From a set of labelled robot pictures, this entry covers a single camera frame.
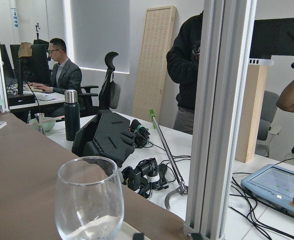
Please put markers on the clear wine glass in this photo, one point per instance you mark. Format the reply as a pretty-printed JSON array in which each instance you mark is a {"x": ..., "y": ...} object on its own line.
[{"x": 89, "y": 203}]

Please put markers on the aluminium frame post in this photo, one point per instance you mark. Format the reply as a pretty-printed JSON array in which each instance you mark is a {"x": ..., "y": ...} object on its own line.
[{"x": 224, "y": 55}]

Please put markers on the standing person black jacket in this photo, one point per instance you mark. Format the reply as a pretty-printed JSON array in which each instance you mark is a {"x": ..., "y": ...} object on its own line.
[{"x": 182, "y": 67}]

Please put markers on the steel jigger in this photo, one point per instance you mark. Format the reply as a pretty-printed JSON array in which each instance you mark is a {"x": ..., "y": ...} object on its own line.
[{"x": 40, "y": 120}]

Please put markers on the black thermos steel lid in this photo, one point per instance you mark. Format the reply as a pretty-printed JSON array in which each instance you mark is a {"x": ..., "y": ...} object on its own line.
[{"x": 71, "y": 114}]

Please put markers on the cream rabbit serving tray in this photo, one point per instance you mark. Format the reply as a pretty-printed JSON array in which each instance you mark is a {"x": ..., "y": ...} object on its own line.
[{"x": 127, "y": 232}]

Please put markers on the black office chair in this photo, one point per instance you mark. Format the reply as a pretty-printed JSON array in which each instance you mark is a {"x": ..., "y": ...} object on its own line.
[{"x": 109, "y": 95}]

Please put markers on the blue teach pendant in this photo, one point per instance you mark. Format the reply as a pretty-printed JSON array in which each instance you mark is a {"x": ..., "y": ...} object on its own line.
[{"x": 274, "y": 185}]

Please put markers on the black plastic case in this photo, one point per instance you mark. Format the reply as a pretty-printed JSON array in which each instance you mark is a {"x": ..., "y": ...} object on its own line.
[{"x": 108, "y": 135}]

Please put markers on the steel reacher grabber pole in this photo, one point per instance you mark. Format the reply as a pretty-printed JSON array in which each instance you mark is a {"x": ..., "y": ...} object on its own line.
[{"x": 183, "y": 188}]

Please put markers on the wooden slatted panel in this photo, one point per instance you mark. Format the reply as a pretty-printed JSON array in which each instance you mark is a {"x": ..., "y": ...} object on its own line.
[{"x": 152, "y": 68}]

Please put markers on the black camera gear pile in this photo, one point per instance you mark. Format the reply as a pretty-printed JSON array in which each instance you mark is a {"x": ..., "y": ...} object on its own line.
[{"x": 146, "y": 177}]

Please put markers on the green ceramic bowl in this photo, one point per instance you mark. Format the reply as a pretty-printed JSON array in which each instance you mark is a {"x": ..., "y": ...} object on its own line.
[{"x": 47, "y": 125}]

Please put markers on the seated man in suit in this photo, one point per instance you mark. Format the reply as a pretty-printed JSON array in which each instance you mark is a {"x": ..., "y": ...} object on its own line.
[{"x": 66, "y": 75}]

